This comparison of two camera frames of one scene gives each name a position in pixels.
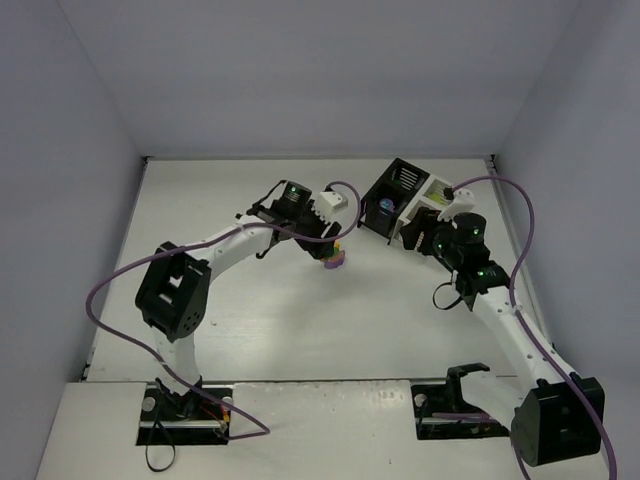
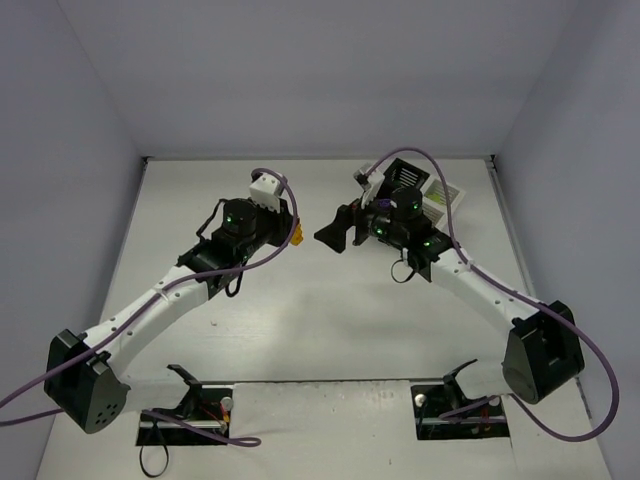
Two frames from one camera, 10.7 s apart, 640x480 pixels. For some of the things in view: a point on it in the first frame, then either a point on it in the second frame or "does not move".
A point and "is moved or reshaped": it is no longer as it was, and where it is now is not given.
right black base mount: x=449 y=399 does not move
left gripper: x=318 y=240 → x=284 y=223
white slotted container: x=430 y=196 does not move
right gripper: x=417 y=232 → x=360 y=226
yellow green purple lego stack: x=335 y=261 is moved or reshaped
